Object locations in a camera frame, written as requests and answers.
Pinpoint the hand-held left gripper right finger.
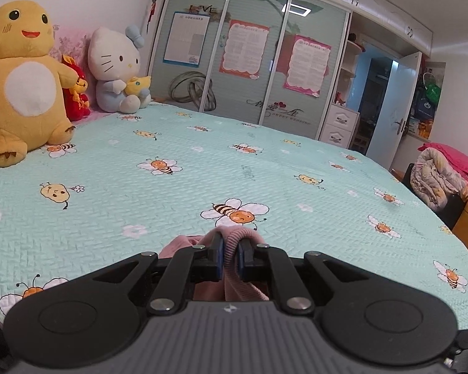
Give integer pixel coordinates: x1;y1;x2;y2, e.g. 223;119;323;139
237;237;392;317

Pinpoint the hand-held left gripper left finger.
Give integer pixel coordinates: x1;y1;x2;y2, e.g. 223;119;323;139
72;232;225;316

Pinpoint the pink t-shirt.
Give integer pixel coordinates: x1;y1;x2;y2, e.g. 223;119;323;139
158;228;273;302

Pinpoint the teal bee-print bedspread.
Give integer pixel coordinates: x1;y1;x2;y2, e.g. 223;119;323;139
0;101;468;320

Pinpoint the wardrobe with sliding doors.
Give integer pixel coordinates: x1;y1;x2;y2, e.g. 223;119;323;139
146;0;433;145

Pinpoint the white drawer cabinet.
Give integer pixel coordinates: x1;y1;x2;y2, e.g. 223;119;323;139
319;103;360;149

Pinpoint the small yellow plush toy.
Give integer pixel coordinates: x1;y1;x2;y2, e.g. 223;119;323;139
125;76;153;98

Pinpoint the white door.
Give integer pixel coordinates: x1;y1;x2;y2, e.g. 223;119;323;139
366;51;422;170

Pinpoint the rolled floral quilt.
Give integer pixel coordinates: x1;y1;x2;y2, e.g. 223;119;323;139
409;149;468;213

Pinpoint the red plush doll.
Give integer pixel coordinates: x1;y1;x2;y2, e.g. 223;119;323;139
60;54;91;122

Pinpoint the black chair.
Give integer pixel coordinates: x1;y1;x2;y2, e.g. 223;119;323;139
401;163;468;230

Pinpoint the white corner shelf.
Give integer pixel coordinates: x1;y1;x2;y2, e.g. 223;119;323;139
335;39;365;106

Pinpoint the white cat plush toy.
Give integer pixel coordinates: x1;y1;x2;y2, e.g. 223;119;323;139
88;24;153;114

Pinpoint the blue bag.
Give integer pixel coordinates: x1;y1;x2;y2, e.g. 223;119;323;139
411;86;437;121

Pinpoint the pink blanket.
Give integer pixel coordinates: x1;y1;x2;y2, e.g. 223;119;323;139
418;142;468;188

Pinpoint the green bag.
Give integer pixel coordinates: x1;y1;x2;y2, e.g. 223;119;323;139
421;72;442;106

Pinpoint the red hanging ornament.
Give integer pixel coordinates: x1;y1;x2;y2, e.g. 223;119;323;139
148;0;158;36

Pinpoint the large yellow plush toy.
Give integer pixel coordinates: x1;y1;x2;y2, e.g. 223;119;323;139
0;0;76;168

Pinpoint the pink-bordered wall poster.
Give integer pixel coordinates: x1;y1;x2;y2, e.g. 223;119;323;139
283;34;332;98

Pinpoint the orange-bordered wall poster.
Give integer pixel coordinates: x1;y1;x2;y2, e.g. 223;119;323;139
219;19;271;80

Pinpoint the blue-bordered wall poster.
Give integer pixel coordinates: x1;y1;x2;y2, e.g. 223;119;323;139
163;11;210;65

